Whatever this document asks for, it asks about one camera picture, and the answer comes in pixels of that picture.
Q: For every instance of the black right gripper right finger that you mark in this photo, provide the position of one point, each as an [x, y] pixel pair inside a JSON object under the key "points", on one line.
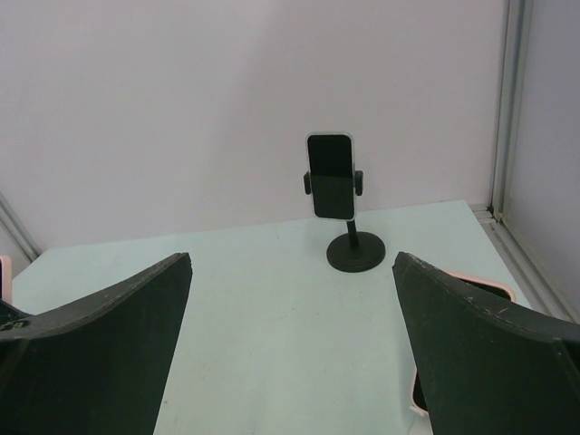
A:
{"points": [[487, 365]]}

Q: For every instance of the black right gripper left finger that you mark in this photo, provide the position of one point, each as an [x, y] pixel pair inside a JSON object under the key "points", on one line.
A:
{"points": [[98, 365]]}

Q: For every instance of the pink-cased phone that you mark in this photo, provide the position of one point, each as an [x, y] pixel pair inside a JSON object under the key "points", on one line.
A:
{"points": [[6, 279], [418, 403]]}

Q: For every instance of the black round-base phone stand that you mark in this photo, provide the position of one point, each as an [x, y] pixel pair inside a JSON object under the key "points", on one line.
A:
{"points": [[354, 251]]}

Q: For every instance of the white-cased phone on round stand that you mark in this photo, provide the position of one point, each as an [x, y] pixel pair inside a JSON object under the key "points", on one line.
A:
{"points": [[331, 175]]}

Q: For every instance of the aluminium frame rail right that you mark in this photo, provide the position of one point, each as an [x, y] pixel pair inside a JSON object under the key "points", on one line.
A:
{"points": [[541, 289]]}

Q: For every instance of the aluminium frame rail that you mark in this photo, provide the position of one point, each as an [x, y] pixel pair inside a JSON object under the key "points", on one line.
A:
{"points": [[541, 289], [16, 230]]}

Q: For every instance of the aluminium frame rail left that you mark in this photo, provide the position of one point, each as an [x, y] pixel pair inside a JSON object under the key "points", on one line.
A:
{"points": [[16, 230]]}

